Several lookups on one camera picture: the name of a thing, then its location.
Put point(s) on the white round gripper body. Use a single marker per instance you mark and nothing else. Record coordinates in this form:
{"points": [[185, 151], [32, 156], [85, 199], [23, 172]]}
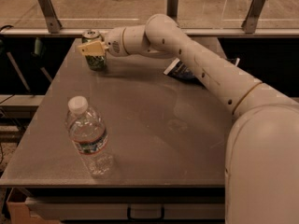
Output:
{"points": [[114, 41]]}

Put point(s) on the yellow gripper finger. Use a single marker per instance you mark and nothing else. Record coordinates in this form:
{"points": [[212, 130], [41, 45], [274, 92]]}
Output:
{"points": [[94, 48]]}

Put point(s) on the green soda can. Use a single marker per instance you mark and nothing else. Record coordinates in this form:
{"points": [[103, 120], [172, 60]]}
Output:
{"points": [[96, 63]]}

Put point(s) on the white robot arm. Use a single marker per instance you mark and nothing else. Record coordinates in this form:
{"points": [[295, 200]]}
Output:
{"points": [[262, 151]]}

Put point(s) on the blue Kettle chips bag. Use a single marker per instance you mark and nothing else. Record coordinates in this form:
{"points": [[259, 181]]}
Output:
{"points": [[178, 70]]}

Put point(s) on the clear plastic water bottle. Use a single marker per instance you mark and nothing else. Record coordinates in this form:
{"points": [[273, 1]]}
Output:
{"points": [[88, 132]]}

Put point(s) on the cardboard box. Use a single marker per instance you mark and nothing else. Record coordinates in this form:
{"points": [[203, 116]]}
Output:
{"points": [[20, 213]]}

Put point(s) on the left metal rail bracket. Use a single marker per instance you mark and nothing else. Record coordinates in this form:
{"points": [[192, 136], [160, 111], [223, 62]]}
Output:
{"points": [[53, 24]]}

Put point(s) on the metal rail bracket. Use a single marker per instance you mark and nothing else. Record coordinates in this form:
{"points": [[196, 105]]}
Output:
{"points": [[53, 24], [249, 25], [172, 9]]}

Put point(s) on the middle metal rail bracket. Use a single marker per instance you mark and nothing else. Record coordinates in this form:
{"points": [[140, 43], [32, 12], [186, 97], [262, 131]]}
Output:
{"points": [[172, 9]]}

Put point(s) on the horizontal metal rail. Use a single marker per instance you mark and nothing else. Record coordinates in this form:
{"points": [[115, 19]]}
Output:
{"points": [[221, 33]]}

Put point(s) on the right metal rail bracket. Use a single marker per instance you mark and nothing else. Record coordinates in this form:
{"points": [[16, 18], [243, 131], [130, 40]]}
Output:
{"points": [[249, 25]]}

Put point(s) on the grey drawer with black handle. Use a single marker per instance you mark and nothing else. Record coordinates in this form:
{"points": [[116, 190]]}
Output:
{"points": [[78, 209]]}

